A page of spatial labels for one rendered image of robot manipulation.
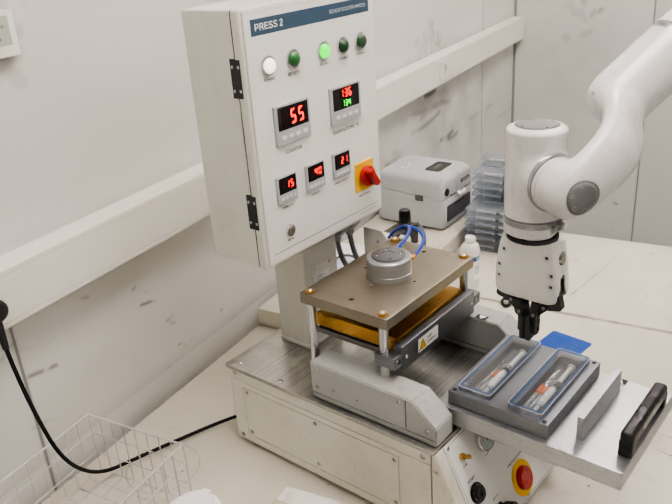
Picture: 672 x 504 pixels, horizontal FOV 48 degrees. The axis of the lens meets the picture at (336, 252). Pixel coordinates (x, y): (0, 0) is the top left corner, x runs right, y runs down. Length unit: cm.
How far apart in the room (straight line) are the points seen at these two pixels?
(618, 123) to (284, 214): 54
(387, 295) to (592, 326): 77
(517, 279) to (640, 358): 70
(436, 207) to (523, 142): 123
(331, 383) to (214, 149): 43
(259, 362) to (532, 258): 57
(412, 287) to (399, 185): 107
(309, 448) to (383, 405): 23
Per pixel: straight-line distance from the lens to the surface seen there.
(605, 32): 362
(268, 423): 144
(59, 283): 137
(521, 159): 105
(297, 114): 123
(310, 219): 130
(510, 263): 114
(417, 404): 117
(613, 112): 105
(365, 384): 121
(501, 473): 132
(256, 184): 120
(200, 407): 165
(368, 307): 120
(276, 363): 142
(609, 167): 102
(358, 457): 131
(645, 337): 188
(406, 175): 228
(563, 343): 181
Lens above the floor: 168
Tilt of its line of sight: 24 degrees down
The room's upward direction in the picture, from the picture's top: 4 degrees counter-clockwise
